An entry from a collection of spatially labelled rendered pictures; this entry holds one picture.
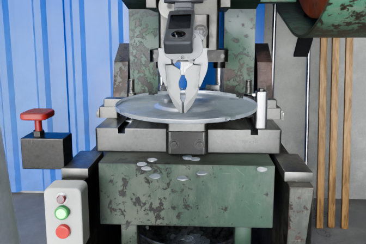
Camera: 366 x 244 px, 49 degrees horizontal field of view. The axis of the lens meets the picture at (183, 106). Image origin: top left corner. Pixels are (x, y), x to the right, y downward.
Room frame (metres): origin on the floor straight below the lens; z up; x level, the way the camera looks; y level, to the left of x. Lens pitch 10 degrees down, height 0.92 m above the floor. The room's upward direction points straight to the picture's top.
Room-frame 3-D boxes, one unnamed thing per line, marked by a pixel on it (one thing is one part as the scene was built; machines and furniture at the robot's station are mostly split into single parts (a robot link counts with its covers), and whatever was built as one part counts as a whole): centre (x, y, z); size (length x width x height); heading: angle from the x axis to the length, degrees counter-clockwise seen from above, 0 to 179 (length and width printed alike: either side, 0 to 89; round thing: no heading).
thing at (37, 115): (0.88, 0.32, 0.72); 0.07 x 0.06 x 0.08; 177
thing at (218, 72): (1.15, -0.10, 0.81); 0.02 x 0.02 x 0.14
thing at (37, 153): (0.88, 0.30, 0.62); 0.10 x 0.06 x 0.20; 87
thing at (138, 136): (1.09, -0.02, 0.68); 0.45 x 0.30 x 0.06; 87
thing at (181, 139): (0.92, -0.01, 0.72); 0.25 x 0.14 x 0.14; 177
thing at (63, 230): (0.75, 0.24, 0.54); 0.03 x 0.01 x 0.03; 87
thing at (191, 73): (0.75, -0.02, 0.83); 0.06 x 0.03 x 0.09; 177
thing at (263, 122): (0.96, -0.19, 0.75); 0.03 x 0.03 x 0.10; 87
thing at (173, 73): (0.75, 0.01, 0.83); 0.06 x 0.03 x 0.09; 177
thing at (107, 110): (1.10, 0.15, 0.76); 0.17 x 0.06 x 0.10; 87
